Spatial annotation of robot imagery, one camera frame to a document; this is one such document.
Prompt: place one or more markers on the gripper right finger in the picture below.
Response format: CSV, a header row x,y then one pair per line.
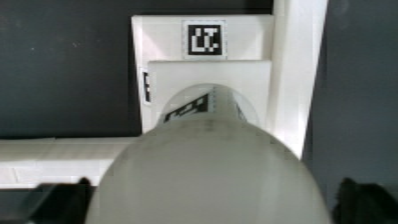
x,y
366,204

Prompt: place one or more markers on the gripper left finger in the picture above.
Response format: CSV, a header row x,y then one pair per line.
x,y
50,204

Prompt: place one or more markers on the white lamp bulb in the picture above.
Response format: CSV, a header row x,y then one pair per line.
x,y
208,172

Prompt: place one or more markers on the white lamp base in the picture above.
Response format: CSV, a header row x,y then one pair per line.
x,y
202,49

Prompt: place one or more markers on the white table border frame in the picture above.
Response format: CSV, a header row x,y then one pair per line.
x,y
69,105

